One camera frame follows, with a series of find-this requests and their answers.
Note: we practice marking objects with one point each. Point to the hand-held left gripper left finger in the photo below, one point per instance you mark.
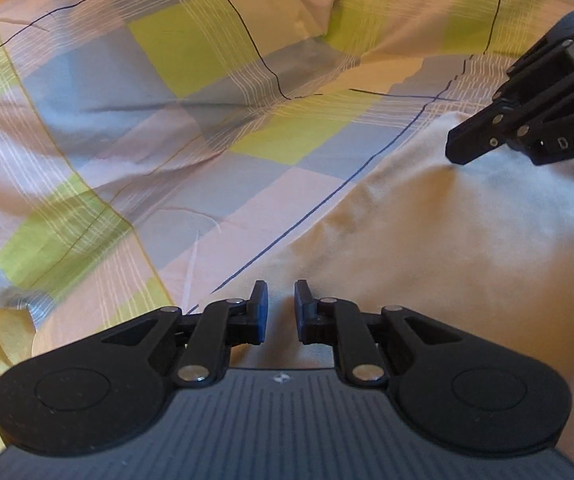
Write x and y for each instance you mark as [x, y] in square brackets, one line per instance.
[263, 312]

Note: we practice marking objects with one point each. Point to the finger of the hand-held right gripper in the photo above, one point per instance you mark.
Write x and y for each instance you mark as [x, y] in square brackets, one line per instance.
[562, 35]
[472, 140]

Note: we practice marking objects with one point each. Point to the white shirt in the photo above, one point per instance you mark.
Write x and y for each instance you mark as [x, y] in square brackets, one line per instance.
[442, 260]

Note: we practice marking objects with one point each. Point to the plaid quilt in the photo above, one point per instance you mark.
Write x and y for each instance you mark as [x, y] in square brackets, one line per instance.
[167, 110]

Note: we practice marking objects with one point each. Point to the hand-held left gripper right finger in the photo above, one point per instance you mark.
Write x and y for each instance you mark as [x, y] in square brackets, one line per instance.
[300, 312]

